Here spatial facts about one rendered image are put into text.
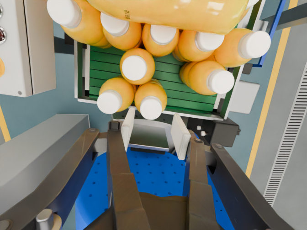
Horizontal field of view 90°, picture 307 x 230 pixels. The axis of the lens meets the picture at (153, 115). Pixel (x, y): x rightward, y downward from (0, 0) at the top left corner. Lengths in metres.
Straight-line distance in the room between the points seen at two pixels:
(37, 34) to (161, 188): 0.39
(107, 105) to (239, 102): 0.47
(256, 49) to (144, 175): 0.33
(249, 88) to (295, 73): 1.28
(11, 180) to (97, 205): 0.63
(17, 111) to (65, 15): 1.65
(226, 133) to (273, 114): 1.43
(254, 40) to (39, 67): 0.39
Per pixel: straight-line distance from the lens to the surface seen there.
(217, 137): 0.46
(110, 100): 0.28
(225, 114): 0.47
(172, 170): 0.42
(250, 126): 1.79
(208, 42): 0.28
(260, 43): 0.31
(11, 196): 0.94
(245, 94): 0.62
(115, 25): 0.27
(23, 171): 0.96
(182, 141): 0.16
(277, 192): 2.48
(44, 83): 0.41
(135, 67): 0.26
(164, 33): 0.26
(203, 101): 0.52
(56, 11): 0.30
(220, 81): 0.29
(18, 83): 0.36
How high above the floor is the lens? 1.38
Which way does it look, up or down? 71 degrees down
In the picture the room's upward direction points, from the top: 177 degrees clockwise
